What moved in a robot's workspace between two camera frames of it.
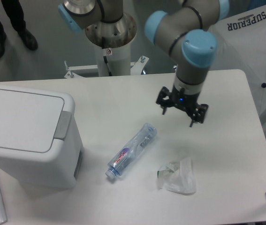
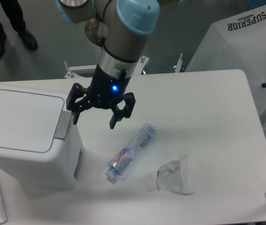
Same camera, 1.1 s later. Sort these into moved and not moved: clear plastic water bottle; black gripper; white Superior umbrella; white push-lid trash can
Moved: black gripper
Not moved: clear plastic water bottle; white push-lid trash can; white Superior umbrella
